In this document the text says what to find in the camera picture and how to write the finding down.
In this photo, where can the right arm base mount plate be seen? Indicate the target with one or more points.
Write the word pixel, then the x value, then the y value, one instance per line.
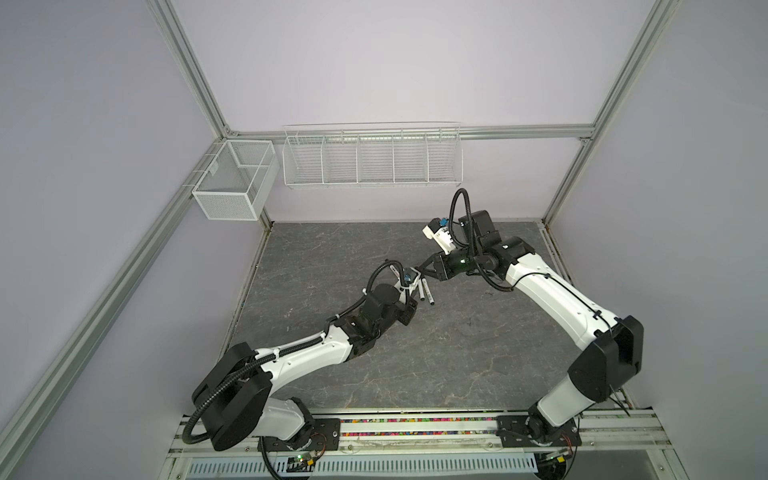
pixel 520 431

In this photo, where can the small white mesh basket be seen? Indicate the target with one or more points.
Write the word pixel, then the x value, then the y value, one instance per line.
pixel 237 181

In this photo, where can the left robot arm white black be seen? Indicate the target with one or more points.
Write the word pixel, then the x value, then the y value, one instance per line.
pixel 236 398

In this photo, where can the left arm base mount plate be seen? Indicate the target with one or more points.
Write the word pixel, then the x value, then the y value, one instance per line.
pixel 322 434

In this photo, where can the white slotted cable duct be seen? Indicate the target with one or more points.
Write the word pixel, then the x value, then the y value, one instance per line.
pixel 348 466

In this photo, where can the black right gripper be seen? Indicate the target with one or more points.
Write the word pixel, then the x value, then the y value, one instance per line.
pixel 440 264

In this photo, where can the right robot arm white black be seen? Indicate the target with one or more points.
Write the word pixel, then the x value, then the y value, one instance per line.
pixel 610 347

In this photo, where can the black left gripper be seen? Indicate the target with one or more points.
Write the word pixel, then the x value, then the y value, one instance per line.
pixel 409 309

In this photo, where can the long white wire basket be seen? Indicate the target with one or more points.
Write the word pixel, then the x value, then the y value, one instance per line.
pixel 386 154

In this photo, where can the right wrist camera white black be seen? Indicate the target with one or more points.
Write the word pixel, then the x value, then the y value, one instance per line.
pixel 437 230

